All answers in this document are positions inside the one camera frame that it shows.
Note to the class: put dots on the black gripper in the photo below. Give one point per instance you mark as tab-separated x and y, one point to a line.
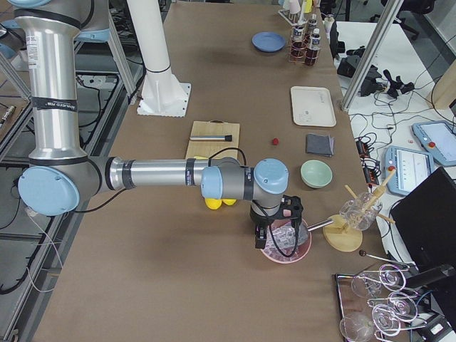
258	221

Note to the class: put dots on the blue plate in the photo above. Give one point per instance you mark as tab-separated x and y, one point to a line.
269	42

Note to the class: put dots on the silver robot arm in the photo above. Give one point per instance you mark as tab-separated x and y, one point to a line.
61	175

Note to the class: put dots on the pink plate with ice cubes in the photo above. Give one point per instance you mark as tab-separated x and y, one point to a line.
284	235

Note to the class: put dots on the yellow lemon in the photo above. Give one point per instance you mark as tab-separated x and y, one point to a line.
229	202
213	204

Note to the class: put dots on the mint green bowl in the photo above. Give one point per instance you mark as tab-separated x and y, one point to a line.
316	174

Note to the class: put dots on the steel muddler black tip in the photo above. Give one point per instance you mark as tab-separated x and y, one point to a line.
223	138

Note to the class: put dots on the wooden glass drying stand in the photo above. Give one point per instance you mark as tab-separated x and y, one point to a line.
343	238

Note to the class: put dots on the clear glass mug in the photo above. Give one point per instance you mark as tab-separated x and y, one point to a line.
358	214

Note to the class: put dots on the wooden cutting board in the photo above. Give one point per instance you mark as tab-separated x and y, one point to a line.
204	149

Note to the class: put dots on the grey folded cloth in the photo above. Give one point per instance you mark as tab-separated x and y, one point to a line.
320	144

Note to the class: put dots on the cream rabbit tray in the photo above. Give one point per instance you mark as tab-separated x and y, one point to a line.
312	106

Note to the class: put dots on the wine glass rack tray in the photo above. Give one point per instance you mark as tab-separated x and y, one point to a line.
379	305

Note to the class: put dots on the black laptop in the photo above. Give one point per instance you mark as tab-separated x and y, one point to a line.
425	220

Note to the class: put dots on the blue teach pendant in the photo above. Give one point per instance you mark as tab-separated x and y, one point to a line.
438	139
411	168

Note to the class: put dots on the dark drink bottle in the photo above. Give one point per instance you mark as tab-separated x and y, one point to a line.
313	48
297	45
312	24

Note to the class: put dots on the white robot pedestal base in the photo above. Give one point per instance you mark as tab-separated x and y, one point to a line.
162	93

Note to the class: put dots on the copper wire bottle rack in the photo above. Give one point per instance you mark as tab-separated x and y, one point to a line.
304	45

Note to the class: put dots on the aluminium frame post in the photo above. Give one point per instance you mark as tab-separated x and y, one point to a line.
381	30

